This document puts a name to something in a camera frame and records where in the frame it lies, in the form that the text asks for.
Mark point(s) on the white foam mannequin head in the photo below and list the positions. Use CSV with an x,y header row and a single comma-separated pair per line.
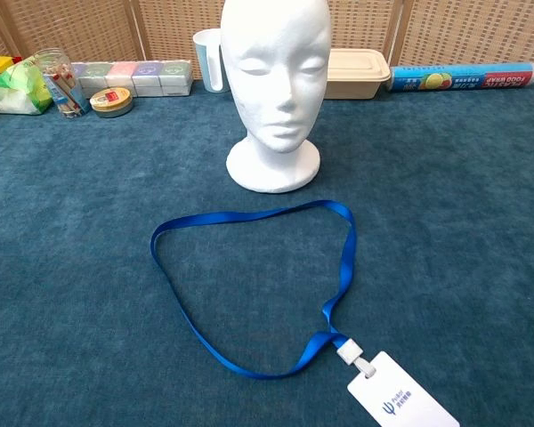
x,y
276,66

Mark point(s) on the beige lidded lunch box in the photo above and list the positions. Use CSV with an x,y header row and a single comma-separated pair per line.
x,y
356,75

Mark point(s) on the green pastel cube box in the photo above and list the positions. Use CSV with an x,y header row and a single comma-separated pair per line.
x,y
175,73
95,75

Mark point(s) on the purple pastel cube box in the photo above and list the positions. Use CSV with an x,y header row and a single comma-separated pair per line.
x,y
79,71
147,73

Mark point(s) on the round yellow tin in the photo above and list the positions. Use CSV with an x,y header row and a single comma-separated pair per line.
x,y
111,100

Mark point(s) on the pink pastel cube box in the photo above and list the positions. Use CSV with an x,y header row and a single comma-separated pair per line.
x,y
121,73

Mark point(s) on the teal table cloth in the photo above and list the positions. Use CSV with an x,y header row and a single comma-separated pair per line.
x,y
71,267

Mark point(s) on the clear jar with sticks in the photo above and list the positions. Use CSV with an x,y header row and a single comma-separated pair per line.
x,y
64,89

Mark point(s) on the blue plastic food wrap roll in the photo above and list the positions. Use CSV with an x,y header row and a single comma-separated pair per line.
x,y
463,78

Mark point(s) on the woven rattan folding screen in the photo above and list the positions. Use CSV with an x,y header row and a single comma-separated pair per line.
x,y
71,26

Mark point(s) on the green white plastic bag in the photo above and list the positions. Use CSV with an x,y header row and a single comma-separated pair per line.
x,y
13,98

